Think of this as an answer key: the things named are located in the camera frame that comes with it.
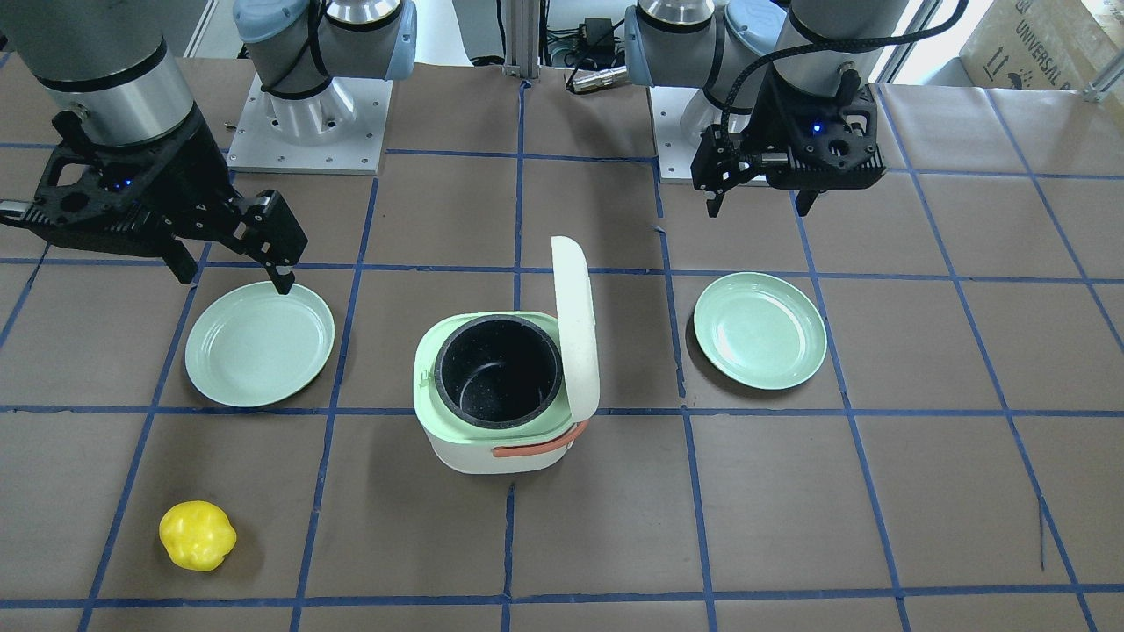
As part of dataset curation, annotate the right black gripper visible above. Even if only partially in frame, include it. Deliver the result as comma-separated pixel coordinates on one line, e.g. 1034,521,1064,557
0,110,309,296

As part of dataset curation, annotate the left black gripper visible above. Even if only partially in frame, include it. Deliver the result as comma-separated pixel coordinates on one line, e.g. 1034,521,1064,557
692,67,887,219

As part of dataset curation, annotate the white rice cooker orange handle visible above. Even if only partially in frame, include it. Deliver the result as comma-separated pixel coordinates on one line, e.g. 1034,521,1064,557
413,235,602,476

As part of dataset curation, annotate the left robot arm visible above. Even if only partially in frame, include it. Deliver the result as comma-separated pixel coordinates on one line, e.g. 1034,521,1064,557
623,1,906,217

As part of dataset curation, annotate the green plate near left arm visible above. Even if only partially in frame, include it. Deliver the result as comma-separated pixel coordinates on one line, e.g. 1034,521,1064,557
692,272,827,391

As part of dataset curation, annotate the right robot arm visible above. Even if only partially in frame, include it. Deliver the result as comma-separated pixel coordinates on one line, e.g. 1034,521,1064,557
1,1,418,295

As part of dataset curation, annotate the green plate near right arm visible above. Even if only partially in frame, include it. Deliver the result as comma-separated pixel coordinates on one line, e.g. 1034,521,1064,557
184,283,335,408

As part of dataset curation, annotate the black power adapter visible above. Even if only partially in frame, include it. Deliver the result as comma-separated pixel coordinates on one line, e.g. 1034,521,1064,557
578,18,616,56

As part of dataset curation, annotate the cardboard box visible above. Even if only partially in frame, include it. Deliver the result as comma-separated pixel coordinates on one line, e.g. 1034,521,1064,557
959,1,1123,90

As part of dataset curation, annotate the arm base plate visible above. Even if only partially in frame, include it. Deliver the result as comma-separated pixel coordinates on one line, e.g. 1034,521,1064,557
227,76,396,177
649,87,720,184

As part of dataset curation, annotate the aluminium frame post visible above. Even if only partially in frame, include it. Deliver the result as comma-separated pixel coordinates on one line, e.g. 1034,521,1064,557
499,1,546,83

